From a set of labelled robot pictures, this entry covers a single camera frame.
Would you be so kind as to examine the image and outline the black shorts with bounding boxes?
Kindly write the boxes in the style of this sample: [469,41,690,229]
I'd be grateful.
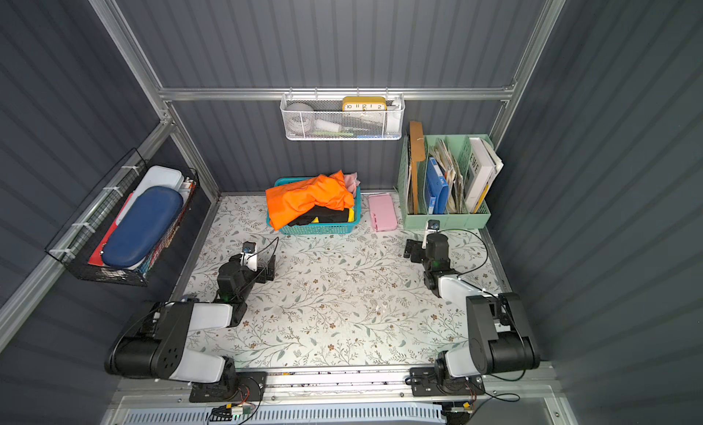
[289,205,355,227]

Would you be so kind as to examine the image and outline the orange shorts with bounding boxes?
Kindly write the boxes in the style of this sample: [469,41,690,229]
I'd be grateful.
[265,171,355,230]

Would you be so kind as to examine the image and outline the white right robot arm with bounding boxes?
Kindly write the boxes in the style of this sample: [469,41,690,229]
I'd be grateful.
[404,219,541,383]

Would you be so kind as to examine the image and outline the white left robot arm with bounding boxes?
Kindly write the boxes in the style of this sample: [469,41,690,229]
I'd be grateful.
[104,238,279,384]

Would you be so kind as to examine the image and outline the roll of tape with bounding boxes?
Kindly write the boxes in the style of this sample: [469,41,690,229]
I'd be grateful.
[281,102,315,139]

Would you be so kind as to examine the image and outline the pink plastic case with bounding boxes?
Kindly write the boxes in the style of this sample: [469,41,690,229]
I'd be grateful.
[367,194,397,232]

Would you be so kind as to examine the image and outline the blue binder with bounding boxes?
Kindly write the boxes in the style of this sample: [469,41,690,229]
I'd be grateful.
[425,157,449,215]

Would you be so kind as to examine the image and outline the mint green file organizer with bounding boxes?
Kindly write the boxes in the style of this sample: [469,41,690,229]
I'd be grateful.
[397,135,494,230]

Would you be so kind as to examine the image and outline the teal plastic basket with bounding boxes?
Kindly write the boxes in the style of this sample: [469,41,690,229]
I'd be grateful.
[279,188,362,236]

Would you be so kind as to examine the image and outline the yellow folded cloth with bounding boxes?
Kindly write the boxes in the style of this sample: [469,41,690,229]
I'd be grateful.
[309,206,355,224]

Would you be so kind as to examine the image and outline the white yellow book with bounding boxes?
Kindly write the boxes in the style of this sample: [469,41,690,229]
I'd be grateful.
[465,137,503,214]

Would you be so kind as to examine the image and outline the navy blue oval case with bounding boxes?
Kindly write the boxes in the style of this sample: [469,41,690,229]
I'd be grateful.
[102,187,183,269]

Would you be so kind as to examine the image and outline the pink patterned folded cloth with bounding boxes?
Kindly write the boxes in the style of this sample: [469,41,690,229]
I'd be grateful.
[343,172,361,197]

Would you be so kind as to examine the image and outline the white flat box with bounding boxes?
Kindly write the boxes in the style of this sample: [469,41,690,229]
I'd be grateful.
[115,165,184,225]

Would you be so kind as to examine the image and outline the yellow clock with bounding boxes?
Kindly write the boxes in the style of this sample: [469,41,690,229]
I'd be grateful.
[342,96,388,113]

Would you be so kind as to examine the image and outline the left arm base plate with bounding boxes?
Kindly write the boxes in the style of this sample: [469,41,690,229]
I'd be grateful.
[189,372,267,403]

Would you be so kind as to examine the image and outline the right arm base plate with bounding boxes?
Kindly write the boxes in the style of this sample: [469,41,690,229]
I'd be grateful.
[405,366,485,398]

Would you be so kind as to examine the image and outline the aluminium front rail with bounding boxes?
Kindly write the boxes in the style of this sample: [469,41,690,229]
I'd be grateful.
[102,365,578,424]

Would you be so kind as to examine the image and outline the black wire side basket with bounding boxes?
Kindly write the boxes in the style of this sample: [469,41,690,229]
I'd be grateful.
[45,149,200,287]

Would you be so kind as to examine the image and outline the white wire wall basket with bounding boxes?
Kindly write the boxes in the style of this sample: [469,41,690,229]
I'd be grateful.
[280,91,406,141]

